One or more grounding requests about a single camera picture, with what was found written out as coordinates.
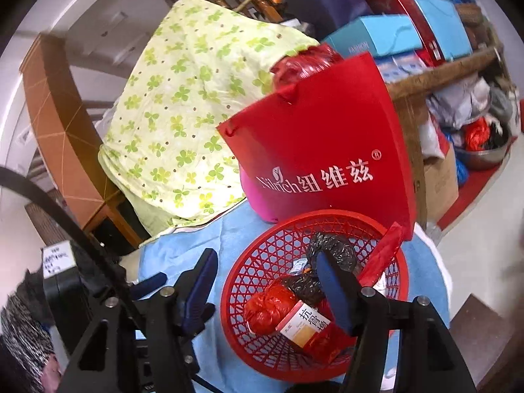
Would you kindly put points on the wooden bench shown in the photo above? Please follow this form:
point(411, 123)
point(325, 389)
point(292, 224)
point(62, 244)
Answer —
point(413, 102)

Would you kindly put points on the brown cardboard box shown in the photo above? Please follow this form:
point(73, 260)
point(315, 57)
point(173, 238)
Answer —
point(440, 188)

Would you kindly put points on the red tote bag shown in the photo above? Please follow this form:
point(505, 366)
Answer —
point(327, 151)

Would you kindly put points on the blue towel blanket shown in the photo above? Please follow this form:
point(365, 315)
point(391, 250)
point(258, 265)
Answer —
point(180, 249)

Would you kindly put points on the large red plastic bag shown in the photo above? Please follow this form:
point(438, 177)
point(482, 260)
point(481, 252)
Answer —
point(307, 65)

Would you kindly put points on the green clover print blanket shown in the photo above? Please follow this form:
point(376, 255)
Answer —
point(184, 110)

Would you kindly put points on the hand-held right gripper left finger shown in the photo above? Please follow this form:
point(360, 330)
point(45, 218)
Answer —
point(199, 290)

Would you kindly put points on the teal cardboard box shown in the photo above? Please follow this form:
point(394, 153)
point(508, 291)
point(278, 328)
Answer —
point(368, 35)

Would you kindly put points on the small red plastic bag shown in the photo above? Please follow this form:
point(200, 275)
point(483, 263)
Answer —
point(268, 309)

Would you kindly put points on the metal basin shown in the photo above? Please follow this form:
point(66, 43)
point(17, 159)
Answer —
point(487, 153)

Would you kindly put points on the orange wrapper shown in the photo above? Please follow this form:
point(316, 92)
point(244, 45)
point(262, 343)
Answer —
point(308, 270)

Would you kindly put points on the blue plastic bag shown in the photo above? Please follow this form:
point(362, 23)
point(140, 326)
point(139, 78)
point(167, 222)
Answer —
point(460, 172)

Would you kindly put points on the red mesh plastic basket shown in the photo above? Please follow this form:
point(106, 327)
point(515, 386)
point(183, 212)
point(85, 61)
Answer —
point(254, 262)

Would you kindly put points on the black plastic bag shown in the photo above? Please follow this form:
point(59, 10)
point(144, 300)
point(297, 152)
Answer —
point(331, 249)

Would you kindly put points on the wooden cabinet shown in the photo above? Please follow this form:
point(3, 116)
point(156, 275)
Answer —
point(110, 225)

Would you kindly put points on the red gift box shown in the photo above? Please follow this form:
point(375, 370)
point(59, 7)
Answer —
point(405, 12)

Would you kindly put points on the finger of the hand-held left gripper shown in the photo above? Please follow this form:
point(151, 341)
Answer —
point(149, 284)

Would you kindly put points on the woven basket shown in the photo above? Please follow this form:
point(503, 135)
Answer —
point(466, 12)

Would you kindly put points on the brown stool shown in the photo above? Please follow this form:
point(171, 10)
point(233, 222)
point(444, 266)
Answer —
point(483, 335)

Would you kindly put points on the light blue box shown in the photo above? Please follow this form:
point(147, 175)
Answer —
point(442, 20)

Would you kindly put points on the red floor mat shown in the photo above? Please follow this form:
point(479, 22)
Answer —
point(470, 196)

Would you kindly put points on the pink orange striped scarf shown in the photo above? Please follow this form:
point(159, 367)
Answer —
point(51, 372)

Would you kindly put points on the orange white medicine box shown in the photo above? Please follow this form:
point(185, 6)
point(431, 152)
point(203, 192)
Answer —
point(305, 323)

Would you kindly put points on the black white floral garment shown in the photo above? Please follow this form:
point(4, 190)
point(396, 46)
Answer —
point(24, 327)

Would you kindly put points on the blue white packets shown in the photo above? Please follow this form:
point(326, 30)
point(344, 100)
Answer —
point(401, 69)

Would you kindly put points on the orange red plastic bag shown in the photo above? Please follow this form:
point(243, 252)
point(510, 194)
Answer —
point(475, 133)

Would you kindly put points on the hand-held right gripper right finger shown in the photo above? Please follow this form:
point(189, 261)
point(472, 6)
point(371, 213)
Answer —
point(335, 294)

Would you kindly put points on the red wrapper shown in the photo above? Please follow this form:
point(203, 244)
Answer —
point(382, 254)

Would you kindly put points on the grey plastic bag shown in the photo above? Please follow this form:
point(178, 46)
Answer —
point(458, 98)

